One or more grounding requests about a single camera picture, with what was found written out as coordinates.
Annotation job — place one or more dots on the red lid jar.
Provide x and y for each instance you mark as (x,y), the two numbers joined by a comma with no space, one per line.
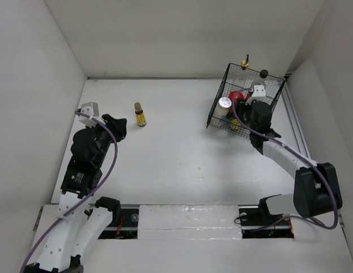
(239,100)

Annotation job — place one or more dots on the black wire rack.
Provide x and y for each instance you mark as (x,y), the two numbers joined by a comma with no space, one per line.
(273,88)

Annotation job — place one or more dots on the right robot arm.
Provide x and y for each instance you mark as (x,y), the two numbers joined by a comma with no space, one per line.
(316,188)

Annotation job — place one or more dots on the silver lid spice shaker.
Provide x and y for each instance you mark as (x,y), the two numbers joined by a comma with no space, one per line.
(222,108)

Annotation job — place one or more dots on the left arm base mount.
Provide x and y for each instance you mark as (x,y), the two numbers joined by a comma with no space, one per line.
(128,220)

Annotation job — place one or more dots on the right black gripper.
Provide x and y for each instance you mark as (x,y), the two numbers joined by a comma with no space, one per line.
(247,106)

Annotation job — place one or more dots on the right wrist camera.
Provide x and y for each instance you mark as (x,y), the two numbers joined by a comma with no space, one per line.
(257,94)

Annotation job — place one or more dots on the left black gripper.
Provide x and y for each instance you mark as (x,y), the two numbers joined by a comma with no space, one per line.
(118,125)

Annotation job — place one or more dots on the small yellow label bottle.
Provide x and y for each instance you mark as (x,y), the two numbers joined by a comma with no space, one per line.
(140,118)
(234,124)

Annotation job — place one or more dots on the clear glass pourer bottle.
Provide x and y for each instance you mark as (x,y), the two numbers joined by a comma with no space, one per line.
(239,77)

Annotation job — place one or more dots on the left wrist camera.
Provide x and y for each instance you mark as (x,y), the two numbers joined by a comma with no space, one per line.
(91,110)

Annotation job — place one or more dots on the black cap sauce bottle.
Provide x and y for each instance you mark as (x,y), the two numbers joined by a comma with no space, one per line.
(260,80)

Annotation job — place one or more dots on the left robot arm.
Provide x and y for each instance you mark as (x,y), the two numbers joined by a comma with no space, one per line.
(71,237)

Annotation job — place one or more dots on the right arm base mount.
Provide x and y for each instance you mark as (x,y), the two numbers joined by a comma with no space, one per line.
(255,225)

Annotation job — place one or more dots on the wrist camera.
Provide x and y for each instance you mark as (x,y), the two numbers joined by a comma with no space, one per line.
(257,94)
(91,110)

